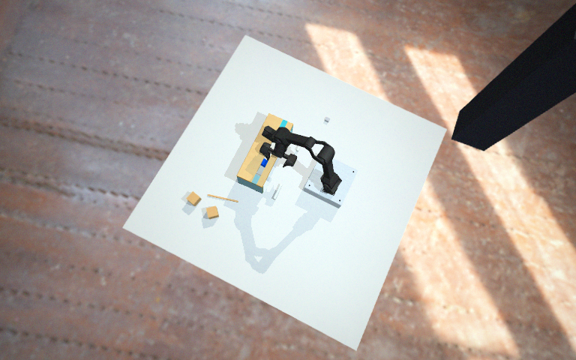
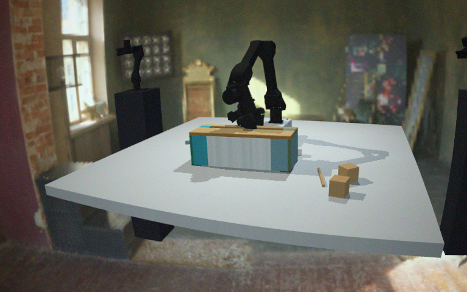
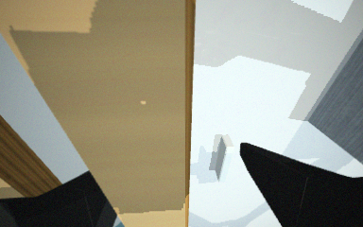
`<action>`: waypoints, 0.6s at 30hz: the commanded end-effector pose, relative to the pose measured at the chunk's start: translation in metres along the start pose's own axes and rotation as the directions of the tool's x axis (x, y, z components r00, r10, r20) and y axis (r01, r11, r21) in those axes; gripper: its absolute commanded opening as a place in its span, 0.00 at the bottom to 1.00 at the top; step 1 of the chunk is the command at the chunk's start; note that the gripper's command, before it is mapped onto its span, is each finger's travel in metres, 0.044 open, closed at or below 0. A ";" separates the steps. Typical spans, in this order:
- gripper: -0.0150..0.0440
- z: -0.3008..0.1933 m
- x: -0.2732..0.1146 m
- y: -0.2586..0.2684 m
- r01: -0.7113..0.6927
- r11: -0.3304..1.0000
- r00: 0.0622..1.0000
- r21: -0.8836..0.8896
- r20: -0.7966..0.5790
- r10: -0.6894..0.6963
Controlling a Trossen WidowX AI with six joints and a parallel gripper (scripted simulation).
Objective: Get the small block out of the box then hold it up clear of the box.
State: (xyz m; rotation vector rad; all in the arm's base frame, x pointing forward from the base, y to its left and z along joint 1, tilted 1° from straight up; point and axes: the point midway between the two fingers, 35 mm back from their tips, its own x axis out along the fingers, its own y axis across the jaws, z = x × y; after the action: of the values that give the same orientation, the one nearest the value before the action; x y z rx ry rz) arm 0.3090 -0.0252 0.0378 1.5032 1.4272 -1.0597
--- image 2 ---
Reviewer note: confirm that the brown cardboard box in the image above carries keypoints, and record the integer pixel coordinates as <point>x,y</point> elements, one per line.
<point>339,186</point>
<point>349,170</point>

